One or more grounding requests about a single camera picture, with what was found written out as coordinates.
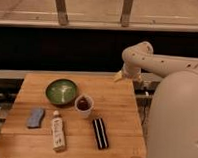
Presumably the right metal post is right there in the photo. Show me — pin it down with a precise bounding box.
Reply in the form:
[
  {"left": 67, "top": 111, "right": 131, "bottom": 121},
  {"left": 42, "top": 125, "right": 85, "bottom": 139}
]
[{"left": 120, "top": 0, "right": 134, "bottom": 27}]

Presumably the white bottle with label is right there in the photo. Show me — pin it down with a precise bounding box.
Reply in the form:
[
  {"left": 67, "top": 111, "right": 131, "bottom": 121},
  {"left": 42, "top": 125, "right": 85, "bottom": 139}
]
[{"left": 51, "top": 110, "right": 66, "bottom": 151}]

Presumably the metal post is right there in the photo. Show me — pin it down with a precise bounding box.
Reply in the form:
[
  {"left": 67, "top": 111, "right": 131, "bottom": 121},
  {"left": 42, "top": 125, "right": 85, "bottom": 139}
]
[
  {"left": 55, "top": 0, "right": 69, "bottom": 26},
  {"left": 120, "top": 0, "right": 134, "bottom": 27}
]

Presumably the white cup with dark drink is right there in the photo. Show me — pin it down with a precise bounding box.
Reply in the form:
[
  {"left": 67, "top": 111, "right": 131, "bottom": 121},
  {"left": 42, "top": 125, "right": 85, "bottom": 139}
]
[{"left": 74, "top": 95, "right": 94, "bottom": 119}]

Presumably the green bowl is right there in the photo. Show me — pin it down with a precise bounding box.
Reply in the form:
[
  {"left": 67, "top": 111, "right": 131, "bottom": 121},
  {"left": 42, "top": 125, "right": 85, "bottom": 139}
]
[{"left": 45, "top": 78, "right": 78, "bottom": 106}]

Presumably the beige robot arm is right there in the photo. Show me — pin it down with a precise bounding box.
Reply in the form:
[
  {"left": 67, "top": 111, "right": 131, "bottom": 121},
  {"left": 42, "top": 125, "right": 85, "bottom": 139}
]
[{"left": 115, "top": 41, "right": 198, "bottom": 158}]

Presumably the left metal post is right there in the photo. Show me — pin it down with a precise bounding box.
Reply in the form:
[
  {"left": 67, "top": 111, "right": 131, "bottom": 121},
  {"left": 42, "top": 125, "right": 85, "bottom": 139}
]
[{"left": 55, "top": 0, "right": 69, "bottom": 26}]

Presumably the blue sponge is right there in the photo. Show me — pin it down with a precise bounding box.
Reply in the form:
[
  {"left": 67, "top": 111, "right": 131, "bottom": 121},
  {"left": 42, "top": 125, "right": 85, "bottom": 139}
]
[{"left": 26, "top": 107, "right": 45, "bottom": 129}]

